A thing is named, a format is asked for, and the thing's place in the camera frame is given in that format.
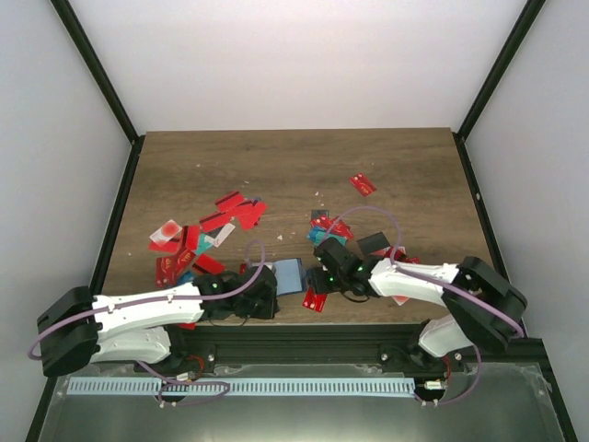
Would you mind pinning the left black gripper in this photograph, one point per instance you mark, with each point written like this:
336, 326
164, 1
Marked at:
269, 311

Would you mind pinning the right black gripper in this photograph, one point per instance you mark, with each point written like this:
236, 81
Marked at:
318, 284

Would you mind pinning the navy blue card holder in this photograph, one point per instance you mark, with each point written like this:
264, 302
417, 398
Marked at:
290, 276

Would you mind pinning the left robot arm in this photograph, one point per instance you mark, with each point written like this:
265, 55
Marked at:
81, 328

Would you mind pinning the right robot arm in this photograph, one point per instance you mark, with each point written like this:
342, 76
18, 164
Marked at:
483, 309

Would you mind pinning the red VIP card centre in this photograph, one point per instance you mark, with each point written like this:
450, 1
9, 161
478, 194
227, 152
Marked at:
314, 301

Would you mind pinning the teal VIP card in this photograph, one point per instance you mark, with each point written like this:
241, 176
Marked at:
318, 234

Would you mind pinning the black card right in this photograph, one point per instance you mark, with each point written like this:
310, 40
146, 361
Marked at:
373, 243

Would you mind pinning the black card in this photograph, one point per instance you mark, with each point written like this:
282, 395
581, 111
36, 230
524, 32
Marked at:
316, 214
373, 243

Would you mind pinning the red striped card left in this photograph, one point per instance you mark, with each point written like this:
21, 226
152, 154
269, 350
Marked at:
205, 264

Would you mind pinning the red striped card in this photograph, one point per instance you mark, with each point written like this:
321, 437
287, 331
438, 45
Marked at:
205, 264
228, 202

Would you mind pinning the black card upper centre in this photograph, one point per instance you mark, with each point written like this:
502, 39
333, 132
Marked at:
316, 214

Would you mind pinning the blue card left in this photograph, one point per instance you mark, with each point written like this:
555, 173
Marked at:
185, 278

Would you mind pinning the white card red print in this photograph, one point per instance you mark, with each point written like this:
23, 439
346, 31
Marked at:
223, 233

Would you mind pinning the red striped card top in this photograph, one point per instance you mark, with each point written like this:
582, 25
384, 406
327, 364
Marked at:
228, 202

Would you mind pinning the white red dot card left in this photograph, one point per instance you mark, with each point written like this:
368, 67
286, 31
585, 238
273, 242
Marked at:
165, 233

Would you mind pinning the white slotted cable duct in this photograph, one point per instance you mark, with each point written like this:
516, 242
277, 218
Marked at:
264, 387

